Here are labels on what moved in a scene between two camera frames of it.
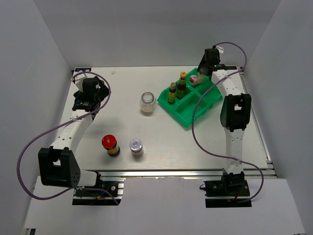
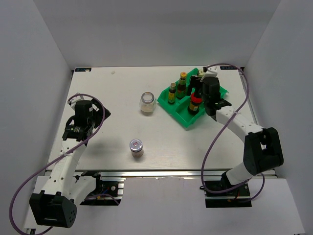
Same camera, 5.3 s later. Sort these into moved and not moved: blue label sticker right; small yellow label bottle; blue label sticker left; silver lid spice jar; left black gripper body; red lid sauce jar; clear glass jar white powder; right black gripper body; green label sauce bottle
Moved: right black gripper body; left black gripper body; red lid sauce jar
Not moved: green label sauce bottle; blue label sticker right; clear glass jar white powder; small yellow label bottle; silver lid spice jar; blue label sticker left
